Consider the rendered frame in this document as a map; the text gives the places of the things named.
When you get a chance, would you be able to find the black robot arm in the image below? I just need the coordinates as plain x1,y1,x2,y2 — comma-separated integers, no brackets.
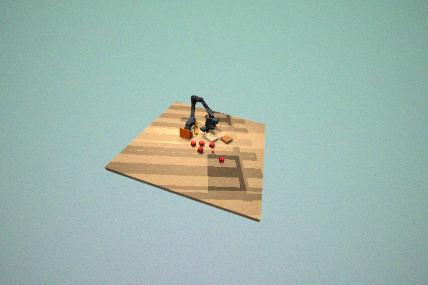
184,95,219,131

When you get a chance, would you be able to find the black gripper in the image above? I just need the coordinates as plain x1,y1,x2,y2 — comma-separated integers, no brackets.
200,122,214,132

